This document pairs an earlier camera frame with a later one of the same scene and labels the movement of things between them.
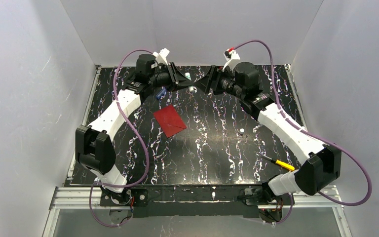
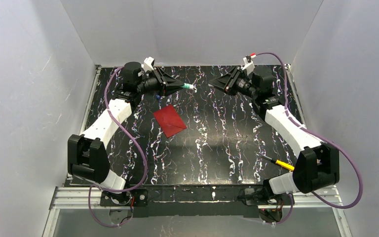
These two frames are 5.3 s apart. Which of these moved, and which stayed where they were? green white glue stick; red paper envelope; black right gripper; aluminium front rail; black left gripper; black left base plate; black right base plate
Moved: green white glue stick; black left gripper; black right gripper
Stayed: aluminium front rail; black right base plate; black left base plate; red paper envelope
